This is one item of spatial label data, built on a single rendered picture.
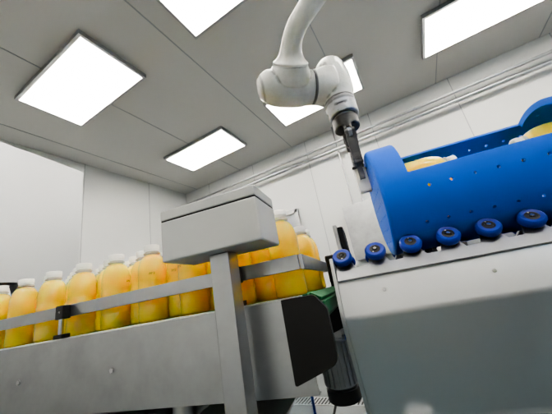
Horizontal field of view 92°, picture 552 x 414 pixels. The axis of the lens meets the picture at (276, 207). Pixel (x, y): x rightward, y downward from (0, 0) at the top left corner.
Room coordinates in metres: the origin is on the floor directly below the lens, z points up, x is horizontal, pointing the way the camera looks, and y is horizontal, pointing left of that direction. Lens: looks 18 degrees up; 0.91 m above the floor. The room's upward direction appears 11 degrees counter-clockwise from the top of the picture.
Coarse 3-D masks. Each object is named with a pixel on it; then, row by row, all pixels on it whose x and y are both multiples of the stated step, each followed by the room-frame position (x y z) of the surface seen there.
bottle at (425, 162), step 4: (432, 156) 0.64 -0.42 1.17; (416, 160) 0.64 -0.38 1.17; (420, 160) 0.64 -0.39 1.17; (424, 160) 0.63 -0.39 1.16; (428, 160) 0.63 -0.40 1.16; (432, 160) 0.62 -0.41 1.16; (436, 160) 0.62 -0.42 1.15; (440, 160) 0.62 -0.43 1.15; (444, 160) 0.63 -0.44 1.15; (448, 160) 0.63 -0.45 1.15; (408, 164) 0.64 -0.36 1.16; (412, 164) 0.64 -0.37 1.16; (416, 164) 0.63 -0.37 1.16; (420, 164) 0.63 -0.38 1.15; (424, 164) 0.63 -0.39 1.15; (428, 164) 0.62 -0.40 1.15; (432, 164) 0.62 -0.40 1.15; (408, 168) 0.64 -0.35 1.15; (412, 168) 0.63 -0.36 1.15; (416, 168) 0.63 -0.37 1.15
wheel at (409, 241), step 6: (402, 240) 0.59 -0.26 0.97; (408, 240) 0.59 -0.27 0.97; (414, 240) 0.58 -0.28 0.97; (420, 240) 0.58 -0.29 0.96; (402, 246) 0.59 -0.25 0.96; (408, 246) 0.58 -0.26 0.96; (414, 246) 0.58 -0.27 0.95; (420, 246) 0.58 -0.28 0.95; (408, 252) 0.59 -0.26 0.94; (414, 252) 0.58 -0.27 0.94
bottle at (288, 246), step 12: (288, 228) 0.58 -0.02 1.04; (288, 240) 0.57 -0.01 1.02; (276, 252) 0.57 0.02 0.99; (288, 252) 0.57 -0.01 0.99; (300, 252) 0.60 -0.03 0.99; (276, 276) 0.58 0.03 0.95; (288, 276) 0.57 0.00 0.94; (300, 276) 0.58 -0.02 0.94; (276, 288) 0.59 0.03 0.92; (288, 288) 0.57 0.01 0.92; (300, 288) 0.57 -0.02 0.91
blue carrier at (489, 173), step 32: (512, 128) 0.65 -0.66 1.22; (384, 160) 0.57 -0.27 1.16; (480, 160) 0.51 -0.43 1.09; (512, 160) 0.50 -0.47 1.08; (544, 160) 0.49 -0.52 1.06; (384, 192) 0.56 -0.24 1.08; (416, 192) 0.55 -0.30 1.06; (448, 192) 0.54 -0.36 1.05; (480, 192) 0.53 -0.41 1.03; (512, 192) 0.52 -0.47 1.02; (544, 192) 0.51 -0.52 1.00; (384, 224) 0.68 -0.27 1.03; (416, 224) 0.58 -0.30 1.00; (448, 224) 0.58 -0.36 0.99; (512, 224) 0.58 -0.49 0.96
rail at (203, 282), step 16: (288, 256) 0.56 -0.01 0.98; (256, 272) 0.58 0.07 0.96; (272, 272) 0.57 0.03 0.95; (144, 288) 0.65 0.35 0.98; (160, 288) 0.64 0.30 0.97; (176, 288) 0.63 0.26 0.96; (192, 288) 0.62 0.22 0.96; (80, 304) 0.71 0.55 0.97; (96, 304) 0.69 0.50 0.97; (112, 304) 0.68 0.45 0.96; (128, 304) 0.67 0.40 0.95; (0, 320) 0.79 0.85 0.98; (16, 320) 0.77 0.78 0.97; (32, 320) 0.76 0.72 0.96; (48, 320) 0.74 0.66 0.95
